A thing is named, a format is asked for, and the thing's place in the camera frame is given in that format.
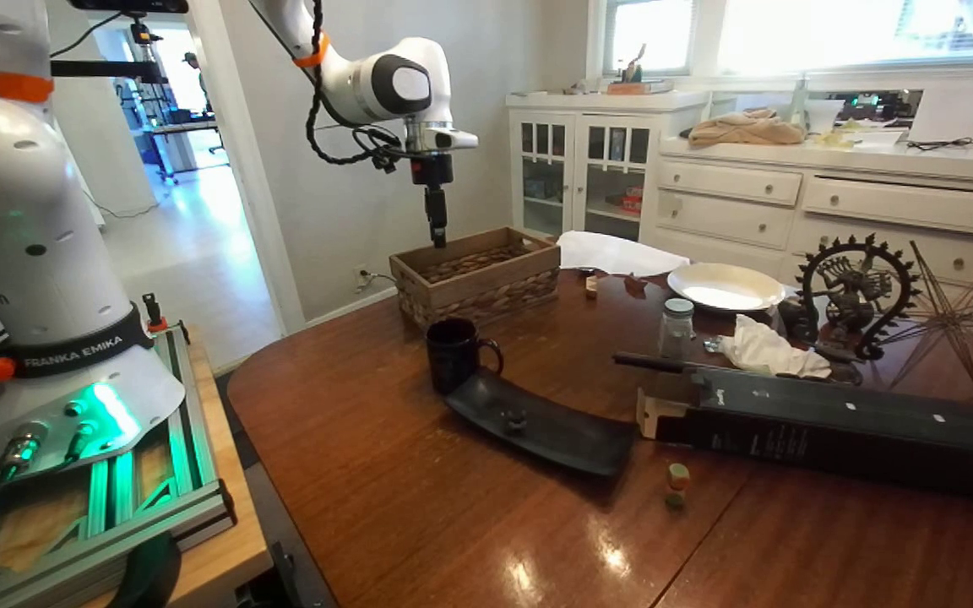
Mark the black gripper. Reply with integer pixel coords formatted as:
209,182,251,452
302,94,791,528
409,150,454,253

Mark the woven rectangular basket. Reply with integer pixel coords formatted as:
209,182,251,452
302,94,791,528
386,222,564,334

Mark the black mug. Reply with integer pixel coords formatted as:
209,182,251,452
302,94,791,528
422,315,505,398

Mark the white glass-door cabinet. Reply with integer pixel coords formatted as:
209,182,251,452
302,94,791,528
502,88,717,248

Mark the large white cloth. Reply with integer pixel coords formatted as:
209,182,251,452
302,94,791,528
549,228,693,279

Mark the black thin pen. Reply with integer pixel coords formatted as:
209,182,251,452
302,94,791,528
608,348,694,374

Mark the small glass jar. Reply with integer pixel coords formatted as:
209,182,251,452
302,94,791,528
656,295,699,369

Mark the white framed window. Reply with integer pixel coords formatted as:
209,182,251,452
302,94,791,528
712,0,973,80
600,0,701,80

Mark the white plate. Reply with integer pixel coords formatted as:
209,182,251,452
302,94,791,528
663,261,791,318

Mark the crumpled white tissue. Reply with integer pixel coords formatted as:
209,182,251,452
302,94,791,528
712,311,839,386

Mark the wooden robot stand top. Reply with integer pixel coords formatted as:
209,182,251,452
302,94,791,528
76,341,277,608

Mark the clear glass bottle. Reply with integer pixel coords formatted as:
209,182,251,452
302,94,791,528
787,73,851,144

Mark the white drawer dresser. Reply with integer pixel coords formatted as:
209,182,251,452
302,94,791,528
645,131,973,296

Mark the black round clamp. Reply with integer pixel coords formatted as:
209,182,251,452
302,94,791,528
111,530,186,608

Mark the long black case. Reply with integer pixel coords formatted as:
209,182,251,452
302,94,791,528
632,360,973,507

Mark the white upright card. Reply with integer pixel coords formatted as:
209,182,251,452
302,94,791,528
905,78,973,150

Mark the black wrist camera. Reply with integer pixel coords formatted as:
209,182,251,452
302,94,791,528
367,131,414,176

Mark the black cable chain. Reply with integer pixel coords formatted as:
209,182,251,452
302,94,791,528
300,0,406,176

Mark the white door frame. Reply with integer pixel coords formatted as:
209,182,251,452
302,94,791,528
186,0,309,339

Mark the black camera boom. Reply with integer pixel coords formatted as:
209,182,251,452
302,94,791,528
47,0,193,88

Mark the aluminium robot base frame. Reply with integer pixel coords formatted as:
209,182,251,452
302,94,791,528
0,318,241,608

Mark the wire spoke sculpture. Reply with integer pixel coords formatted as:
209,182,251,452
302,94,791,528
889,233,973,401

